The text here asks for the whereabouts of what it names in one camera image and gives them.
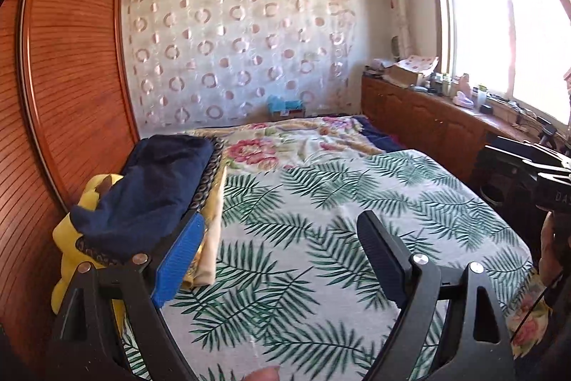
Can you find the white bottle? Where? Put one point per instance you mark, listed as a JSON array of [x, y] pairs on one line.
[[480, 96]]

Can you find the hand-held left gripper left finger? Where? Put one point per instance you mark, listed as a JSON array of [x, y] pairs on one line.
[[180, 260]]

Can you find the palm-leaf bed sheet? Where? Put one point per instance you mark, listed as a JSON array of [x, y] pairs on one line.
[[334, 202]]

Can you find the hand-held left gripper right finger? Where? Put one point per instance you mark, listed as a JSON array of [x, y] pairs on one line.
[[379, 251]]

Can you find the yellow plush toy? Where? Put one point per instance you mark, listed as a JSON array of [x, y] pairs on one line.
[[67, 238]]

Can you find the dark chair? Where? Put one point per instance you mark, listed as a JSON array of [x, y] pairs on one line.
[[495, 184]]

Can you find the wooden sideboard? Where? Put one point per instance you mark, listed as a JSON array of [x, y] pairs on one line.
[[428, 122]]

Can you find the sheer circle-patterned curtain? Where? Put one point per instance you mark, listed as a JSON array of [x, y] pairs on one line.
[[236, 50]]

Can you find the blue toy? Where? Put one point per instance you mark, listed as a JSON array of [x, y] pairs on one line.
[[285, 108]]

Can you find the cardboard box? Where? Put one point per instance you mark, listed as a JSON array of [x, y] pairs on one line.
[[401, 77]]

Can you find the small black box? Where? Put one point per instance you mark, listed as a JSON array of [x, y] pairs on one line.
[[486, 109]]

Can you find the pink figurine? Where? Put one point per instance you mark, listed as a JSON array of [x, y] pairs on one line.
[[463, 93]]

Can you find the dark medallion-patterned folded cloth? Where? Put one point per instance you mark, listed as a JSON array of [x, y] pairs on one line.
[[213, 169]]

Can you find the navy printed t-shirt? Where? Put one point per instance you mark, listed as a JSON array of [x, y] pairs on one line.
[[151, 189]]

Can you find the window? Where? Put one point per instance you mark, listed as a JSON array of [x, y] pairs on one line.
[[504, 33]]

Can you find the floral bedsheet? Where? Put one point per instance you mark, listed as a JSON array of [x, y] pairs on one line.
[[528, 318]]

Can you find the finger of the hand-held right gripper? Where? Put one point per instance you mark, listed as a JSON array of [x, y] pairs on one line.
[[517, 150], [551, 168]]

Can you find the wooden slatted wardrobe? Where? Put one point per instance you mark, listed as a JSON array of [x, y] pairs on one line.
[[67, 73]]

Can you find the cream folded cloth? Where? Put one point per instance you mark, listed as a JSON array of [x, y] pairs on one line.
[[216, 220]]

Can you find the person's left hand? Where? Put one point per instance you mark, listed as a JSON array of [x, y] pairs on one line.
[[265, 374]]

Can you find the person's right hand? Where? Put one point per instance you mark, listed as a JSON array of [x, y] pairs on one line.
[[549, 247]]

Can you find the navy blanket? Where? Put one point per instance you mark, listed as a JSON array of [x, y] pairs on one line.
[[379, 135]]

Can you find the floral blanket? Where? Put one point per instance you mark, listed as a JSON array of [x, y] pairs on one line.
[[285, 142]]

